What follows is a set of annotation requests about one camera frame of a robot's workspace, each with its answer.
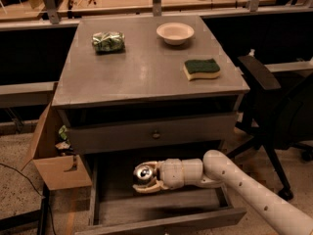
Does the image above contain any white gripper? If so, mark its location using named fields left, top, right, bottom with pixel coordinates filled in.
left=133, top=159, right=184, bottom=194

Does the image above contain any blue silver redbull can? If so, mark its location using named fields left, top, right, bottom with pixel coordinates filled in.
left=133, top=164, right=155, bottom=185

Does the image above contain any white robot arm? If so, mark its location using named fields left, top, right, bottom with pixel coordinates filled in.
left=133, top=150, right=313, bottom=235

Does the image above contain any open grey middle drawer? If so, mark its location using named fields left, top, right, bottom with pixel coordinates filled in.
left=75, top=147, right=246, bottom=235

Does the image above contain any closed grey top drawer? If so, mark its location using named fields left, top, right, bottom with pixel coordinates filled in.
left=67, top=113, right=237, bottom=154

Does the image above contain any grey wooden drawer cabinet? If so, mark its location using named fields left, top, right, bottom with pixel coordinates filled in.
left=52, top=15, right=250, bottom=235

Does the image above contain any brown cardboard box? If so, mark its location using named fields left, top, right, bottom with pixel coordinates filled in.
left=21, top=100, right=92, bottom=190

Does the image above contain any green yellow sponge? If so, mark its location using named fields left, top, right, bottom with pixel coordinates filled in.
left=183, top=59, right=220, bottom=80

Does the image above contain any black office chair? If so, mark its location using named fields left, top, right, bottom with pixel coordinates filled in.
left=227, top=55, right=313, bottom=201

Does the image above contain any green crumpled chip bag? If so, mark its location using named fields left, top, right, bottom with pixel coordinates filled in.
left=92, top=31, right=125, bottom=53

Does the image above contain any white paper bowl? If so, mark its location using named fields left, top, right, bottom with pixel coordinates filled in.
left=156, top=23, right=195, bottom=46

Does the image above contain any black floor cable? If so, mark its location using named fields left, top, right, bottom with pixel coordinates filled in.
left=0, top=162, right=57, bottom=235

